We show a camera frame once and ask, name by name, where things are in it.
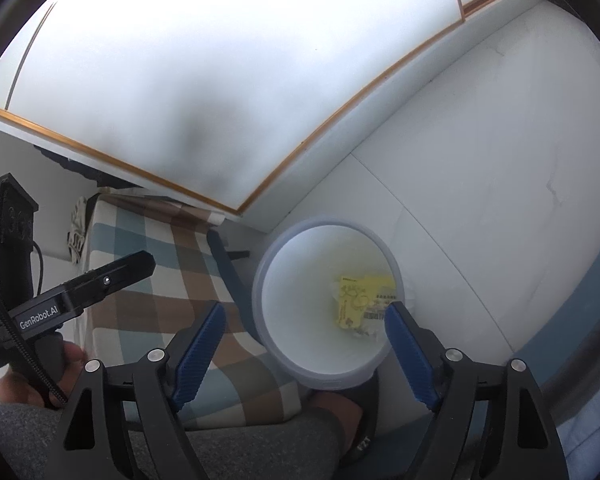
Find plaid cushion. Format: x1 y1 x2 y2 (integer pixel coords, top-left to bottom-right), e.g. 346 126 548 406
77 192 306 431

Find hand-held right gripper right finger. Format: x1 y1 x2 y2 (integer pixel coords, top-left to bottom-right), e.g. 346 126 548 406
384 302 568 480

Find person's left hand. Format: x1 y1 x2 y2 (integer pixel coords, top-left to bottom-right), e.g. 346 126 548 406
0 342 87 409

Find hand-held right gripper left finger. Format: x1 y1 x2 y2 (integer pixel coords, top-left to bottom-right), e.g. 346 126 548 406
55 301 227 480

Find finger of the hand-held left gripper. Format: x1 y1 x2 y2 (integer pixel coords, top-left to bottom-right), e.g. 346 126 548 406
60 251 156 315

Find blue floor mat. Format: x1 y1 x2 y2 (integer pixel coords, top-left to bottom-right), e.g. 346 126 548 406
500 240 600 480

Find person's grey trouser leg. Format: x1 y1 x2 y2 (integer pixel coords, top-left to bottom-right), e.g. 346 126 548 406
0 402 345 480

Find crumpled yellow wrapper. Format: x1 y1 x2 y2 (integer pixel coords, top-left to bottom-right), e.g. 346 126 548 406
330 274 398 333

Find white plastic bin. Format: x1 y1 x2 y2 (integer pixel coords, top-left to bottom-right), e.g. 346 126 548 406
251 216 413 391

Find black slipper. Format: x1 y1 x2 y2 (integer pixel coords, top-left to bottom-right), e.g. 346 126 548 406
330 375 382 466

